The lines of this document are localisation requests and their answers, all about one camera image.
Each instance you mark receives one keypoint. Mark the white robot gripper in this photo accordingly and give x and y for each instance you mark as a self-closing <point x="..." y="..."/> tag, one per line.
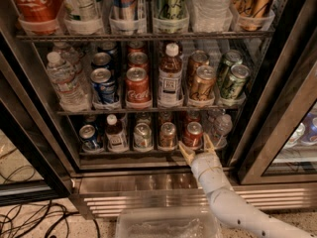
<point x="206" y="165"/>

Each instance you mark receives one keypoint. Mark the red coke can bottom shelf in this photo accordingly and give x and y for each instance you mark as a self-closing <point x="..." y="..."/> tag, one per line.
<point x="192" y="135"/>

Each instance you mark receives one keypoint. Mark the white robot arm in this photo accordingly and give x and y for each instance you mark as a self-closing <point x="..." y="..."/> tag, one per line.
<point x="225" y="204"/>

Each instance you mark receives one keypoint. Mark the clear water bottle bottom shelf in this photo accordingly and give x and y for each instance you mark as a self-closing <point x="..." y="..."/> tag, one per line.
<point x="219" y="129"/>

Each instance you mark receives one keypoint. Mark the clear water bottle shelf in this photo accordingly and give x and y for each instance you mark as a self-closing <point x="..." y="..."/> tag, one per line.
<point x="72" y="93"/>
<point x="219" y="129"/>

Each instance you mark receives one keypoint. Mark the orange soda can bottom shelf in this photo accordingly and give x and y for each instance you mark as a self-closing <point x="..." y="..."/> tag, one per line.
<point x="167" y="135"/>

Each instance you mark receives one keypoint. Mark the white green can bottom shelf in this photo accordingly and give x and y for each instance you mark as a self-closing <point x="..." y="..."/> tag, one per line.
<point x="143" y="136"/>

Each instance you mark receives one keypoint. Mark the brown can middle front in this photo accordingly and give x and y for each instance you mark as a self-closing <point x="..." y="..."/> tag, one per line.
<point x="203" y="83"/>

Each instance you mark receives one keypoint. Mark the brown can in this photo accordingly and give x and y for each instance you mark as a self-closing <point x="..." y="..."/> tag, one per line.
<point x="203" y="83"/>
<point x="196" y="59"/>

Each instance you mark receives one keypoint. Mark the green can middle front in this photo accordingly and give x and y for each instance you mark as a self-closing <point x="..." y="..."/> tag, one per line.
<point x="235" y="81"/>

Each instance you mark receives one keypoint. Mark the right fridge glass door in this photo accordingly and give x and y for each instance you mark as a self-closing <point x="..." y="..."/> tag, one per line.
<point x="267" y="162"/>

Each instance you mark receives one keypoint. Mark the fridge glass door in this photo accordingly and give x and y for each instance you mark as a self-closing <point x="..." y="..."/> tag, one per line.
<point x="29" y="168"/>
<point x="267" y="162"/>

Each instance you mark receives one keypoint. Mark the brown tea bottle bottom shelf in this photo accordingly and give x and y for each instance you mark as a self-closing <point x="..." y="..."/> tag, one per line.
<point x="116" y="135"/>

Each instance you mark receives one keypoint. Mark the brown tea bottle shelf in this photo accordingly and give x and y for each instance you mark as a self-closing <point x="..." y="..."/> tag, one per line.
<point x="169" y="75"/>
<point x="116" y="135"/>

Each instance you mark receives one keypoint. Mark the brown tea bottle middle shelf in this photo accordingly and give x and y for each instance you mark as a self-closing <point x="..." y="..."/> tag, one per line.
<point x="169" y="75"/>

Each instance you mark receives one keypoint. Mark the red coke can middle front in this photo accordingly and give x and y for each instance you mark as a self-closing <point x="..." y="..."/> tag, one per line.
<point x="137" y="85"/>

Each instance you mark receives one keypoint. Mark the brown can middle behind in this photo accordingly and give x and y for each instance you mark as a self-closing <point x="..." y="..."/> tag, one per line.
<point x="196" y="59"/>

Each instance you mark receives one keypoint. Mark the green can middle behind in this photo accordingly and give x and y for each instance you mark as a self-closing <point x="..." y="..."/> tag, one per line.
<point x="227" y="60"/>

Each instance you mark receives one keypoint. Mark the steel fridge bottom grille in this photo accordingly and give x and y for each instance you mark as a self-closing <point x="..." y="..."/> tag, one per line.
<point x="107" y="195"/>

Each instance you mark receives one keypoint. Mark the blue pepsi can bottom shelf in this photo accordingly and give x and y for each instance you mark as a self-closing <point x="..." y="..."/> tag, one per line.
<point x="89" y="137"/>

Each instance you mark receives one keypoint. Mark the red coke can middle behind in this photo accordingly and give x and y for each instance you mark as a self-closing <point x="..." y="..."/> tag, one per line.
<point x="138" y="59"/>

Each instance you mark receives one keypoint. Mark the blue pepsi can middle front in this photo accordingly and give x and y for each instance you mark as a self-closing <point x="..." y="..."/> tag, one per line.
<point x="105" y="85"/>

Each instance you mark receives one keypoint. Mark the blue pepsi can middle behind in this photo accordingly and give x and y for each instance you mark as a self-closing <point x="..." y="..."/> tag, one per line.
<point x="101" y="60"/>

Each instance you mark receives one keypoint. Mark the clear water bottle middle shelf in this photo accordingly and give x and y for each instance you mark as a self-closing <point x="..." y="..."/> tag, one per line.
<point x="72" y="93"/>

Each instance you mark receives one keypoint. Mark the green can top shelf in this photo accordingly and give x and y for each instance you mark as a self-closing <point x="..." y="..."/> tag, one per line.
<point x="170" y="9"/>

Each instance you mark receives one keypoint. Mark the brown cans top shelf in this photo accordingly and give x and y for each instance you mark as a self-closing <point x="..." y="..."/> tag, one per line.
<point x="251" y="15"/>

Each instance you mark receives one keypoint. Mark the left fridge glass door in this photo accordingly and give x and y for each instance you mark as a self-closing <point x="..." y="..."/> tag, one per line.
<point x="29" y="168"/>

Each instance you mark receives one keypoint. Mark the blue red bull can top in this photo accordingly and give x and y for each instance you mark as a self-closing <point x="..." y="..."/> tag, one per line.
<point x="125" y="10"/>

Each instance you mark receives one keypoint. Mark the white green bottle top shelf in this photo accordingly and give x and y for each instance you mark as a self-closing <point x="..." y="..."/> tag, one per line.
<point x="83" y="10"/>

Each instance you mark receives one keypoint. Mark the clear plastic bin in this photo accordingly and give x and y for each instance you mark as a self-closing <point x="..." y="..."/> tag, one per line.
<point x="168" y="222"/>

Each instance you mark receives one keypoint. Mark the large coca-cola bottle top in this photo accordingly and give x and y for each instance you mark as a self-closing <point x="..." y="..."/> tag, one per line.
<point x="39" y="17"/>

